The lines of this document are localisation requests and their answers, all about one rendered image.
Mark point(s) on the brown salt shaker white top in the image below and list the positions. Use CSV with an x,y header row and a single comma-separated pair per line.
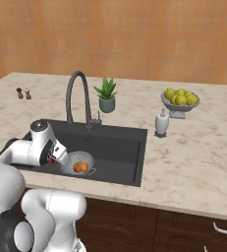
x,y
27,94

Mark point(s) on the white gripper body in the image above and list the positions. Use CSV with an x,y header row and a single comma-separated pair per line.
x,y
62,156

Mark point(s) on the orange tangerine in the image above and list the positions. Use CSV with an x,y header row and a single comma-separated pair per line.
x,y
76,168

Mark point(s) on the white colander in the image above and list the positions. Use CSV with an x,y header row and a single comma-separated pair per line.
x,y
85,158

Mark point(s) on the red apple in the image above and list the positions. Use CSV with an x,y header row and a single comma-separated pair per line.
x,y
50,160

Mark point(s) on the green plant in grey pot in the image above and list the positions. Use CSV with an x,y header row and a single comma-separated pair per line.
x,y
106,96

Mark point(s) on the dark grey sink basin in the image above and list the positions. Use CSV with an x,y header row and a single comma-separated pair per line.
x,y
118,154

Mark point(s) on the grey pedestal fruit bowl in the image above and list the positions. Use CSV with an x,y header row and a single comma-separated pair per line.
x,y
177,110

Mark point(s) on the yellow lemon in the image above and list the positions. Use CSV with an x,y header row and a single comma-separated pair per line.
x,y
169,93
181,100
180,91
173,99
192,99

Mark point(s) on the dark brown cupboard door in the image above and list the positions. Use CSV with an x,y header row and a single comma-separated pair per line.
x,y
118,226
190,234

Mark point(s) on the grey faucet lever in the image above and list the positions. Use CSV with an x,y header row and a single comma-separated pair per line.
x,y
98,117

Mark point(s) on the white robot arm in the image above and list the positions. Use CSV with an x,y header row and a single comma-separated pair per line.
x,y
7,183

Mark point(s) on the brown pepper shaker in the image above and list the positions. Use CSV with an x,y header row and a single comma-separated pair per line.
x,y
19,93

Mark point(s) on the orange peach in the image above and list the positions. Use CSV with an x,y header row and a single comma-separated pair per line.
x,y
84,167

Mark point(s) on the white soap dispenser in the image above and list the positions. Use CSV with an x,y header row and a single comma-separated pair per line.
x,y
161,124

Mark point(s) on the dark grey arched faucet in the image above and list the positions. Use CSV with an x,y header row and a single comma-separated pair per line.
x,y
75,76

